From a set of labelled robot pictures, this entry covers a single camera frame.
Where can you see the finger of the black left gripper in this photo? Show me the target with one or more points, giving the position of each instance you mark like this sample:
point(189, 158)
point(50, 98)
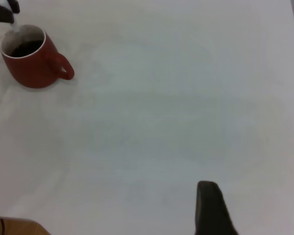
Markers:
point(14, 5)
point(0, 14)

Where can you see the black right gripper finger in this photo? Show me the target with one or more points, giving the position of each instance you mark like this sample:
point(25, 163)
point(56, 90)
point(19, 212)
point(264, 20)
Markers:
point(210, 213)

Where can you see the red ceramic coffee mug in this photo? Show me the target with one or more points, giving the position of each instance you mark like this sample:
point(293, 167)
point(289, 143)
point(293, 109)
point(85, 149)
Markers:
point(36, 71)

